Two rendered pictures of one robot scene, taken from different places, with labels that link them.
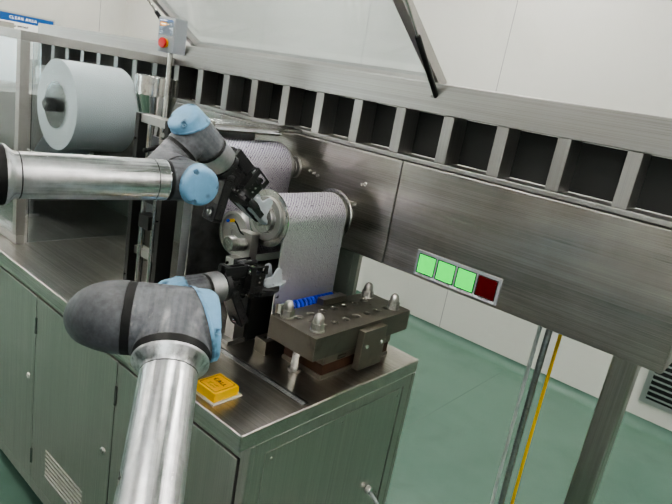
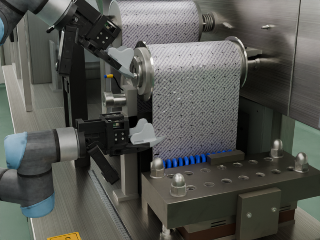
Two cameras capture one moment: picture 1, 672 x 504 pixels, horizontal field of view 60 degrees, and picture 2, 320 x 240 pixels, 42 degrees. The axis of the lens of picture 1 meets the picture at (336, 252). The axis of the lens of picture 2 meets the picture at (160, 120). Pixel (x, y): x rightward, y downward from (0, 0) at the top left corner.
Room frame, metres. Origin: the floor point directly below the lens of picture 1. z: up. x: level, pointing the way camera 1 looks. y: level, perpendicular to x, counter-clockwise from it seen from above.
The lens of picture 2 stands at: (0.59, -0.35, 1.45)
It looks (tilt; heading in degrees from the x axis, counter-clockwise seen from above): 18 degrees down; 30
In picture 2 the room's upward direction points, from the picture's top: straight up
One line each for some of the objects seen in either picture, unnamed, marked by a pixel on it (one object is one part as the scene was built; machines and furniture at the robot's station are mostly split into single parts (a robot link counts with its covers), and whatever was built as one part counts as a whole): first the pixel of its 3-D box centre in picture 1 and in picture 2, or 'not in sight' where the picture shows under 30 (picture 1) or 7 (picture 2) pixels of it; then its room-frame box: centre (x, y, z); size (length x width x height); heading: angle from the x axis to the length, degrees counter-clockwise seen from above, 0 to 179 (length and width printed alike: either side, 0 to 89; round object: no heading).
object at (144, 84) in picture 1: (156, 86); not in sight; (1.97, 0.69, 1.50); 0.14 x 0.14 x 0.06
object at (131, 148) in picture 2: (263, 289); (130, 146); (1.34, 0.16, 1.09); 0.09 x 0.05 x 0.02; 140
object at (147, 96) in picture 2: (268, 218); (143, 71); (1.44, 0.19, 1.25); 0.15 x 0.01 x 0.15; 52
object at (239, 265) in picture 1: (240, 280); (103, 136); (1.31, 0.21, 1.12); 0.12 x 0.08 x 0.09; 142
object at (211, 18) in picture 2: (286, 166); (202, 23); (1.82, 0.20, 1.33); 0.07 x 0.07 x 0.07; 52
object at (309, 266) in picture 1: (308, 270); (196, 126); (1.49, 0.06, 1.11); 0.23 x 0.01 x 0.18; 142
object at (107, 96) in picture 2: (231, 243); (107, 99); (1.40, 0.26, 1.18); 0.04 x 0.02 x 0.04; 52
